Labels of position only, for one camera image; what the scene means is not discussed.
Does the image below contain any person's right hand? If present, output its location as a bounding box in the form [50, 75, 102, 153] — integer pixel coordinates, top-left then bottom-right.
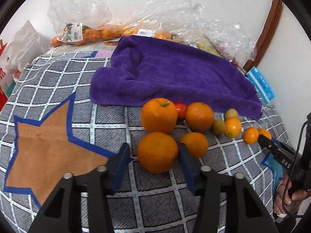
[273, 172, 307, 216]

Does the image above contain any medium orange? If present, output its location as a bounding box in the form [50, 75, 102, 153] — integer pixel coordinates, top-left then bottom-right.
[180, 132, 209, 158]

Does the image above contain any brown wooden door frame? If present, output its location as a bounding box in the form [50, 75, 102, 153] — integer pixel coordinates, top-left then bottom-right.
[243, 0, 284, 72]

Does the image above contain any red paper bag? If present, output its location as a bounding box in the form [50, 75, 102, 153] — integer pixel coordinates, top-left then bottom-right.
[1, 42, 22, 109]

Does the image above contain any blue tissue pack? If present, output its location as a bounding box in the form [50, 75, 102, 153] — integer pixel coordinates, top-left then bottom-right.
[246, 67, 276, 105]

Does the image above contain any small red tomato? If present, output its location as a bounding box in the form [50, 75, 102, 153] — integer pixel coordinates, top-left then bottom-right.
[175, 103, 187, 120]

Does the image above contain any white plastic bag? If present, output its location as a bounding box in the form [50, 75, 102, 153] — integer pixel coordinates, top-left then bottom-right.
[1, 21, 50, 81]

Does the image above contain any green kiwi fruit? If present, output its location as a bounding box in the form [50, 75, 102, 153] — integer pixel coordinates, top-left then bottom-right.
[225, 108, 239, 120]
[212, 119, 226, 136]

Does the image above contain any purple towel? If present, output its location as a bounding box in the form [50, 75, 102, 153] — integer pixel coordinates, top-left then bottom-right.
[90, 36, 261, 120]

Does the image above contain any grey checked star blanket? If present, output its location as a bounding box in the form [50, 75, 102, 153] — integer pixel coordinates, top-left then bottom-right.
[0, 50, 291, 233]

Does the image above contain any plastic bag of oranges left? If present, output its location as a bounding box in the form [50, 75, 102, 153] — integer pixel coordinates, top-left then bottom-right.
[47, 0, 123, 47]

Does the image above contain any small orange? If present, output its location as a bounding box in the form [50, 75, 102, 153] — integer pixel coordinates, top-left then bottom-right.
[258, 128, 272, 140]
[242, 127, 259, 145]

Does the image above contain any small orange kumquat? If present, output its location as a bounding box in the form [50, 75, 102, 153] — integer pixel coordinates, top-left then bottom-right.
[225, 117, 242, 138]

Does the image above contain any large orange with stem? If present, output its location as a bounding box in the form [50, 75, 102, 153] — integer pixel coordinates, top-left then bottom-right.
[141, 98, 178, 134]

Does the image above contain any large clear plastic bag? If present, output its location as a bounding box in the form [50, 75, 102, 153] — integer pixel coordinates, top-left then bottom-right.
[120, 0, 256, 66]

